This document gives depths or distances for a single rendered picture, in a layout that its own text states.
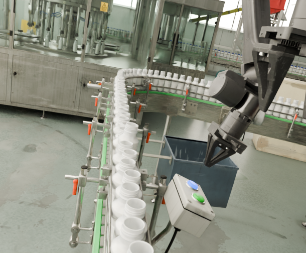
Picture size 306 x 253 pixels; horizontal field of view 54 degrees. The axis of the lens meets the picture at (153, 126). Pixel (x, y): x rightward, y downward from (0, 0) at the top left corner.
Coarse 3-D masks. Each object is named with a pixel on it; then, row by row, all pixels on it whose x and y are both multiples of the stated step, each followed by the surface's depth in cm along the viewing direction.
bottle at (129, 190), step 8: (128, 184) 61; (136, 184) 60; (120, 192) 59; (128, 192) 58; (136, 192) 58; (120, 200) 59; (112, 208) 59; (120, 208) 58; (112, 216) 59; (112, 224) 59; (112, 232) 60
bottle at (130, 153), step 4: (124, 152) 75; (128, 152) 77; (132, 152) 77; (136, 152) 76; (124, 156) 74; (128, 156) 74; (132, 156) 74; (136, 156) 76; (116, 168) 76; (136, 168) 77; (116, 172) 75
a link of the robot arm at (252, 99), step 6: (246, 90) 67; (252, 90) 70; (246, 96) 69; (252, 96) 68; (240, 102) 69; (246, 102) 68; (252, 102) 68; (258, 102) 68; (240, 108) 69; (246, 108) 68; (252, 108) 68; (258, 108) 69; (240, 114) 70; (246, 114) 69; (252, 114) 69
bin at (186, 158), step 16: (176, 144) 165; (192, 144) 166; (160, 160) 163; (176, 160) 134; (192, 160) 169; (224, 160) 154; (160, 176) 157; (192, 176) 137; (208, 176) 138; (224, 176) 139; (208, 192) 141; (224, 192) 142
